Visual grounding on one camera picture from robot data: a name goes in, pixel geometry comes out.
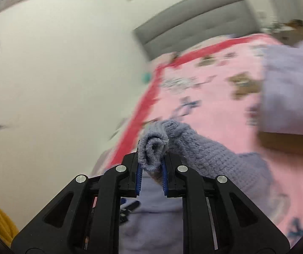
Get pink teddy bear blanket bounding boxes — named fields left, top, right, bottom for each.
left=92, top=34, right=303, bottom=246

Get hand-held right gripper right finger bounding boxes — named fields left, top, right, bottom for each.
left=160, top=152, right=291, bottom=254

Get folded lilac duvet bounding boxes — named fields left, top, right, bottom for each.
left=259, top=40, right=303, bottom=137

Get brown pillow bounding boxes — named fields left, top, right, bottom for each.
left=259, top=131, right=303, bottom=155

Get grey padded headboard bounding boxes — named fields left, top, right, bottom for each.
left=133, top=0, right=268, bottom=59

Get purple cable-knit hooded cardigan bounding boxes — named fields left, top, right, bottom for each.
left=120, top=120, right=274, bottom=254

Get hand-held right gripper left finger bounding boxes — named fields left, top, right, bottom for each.
left=11, top=152, right=144, bottom=254

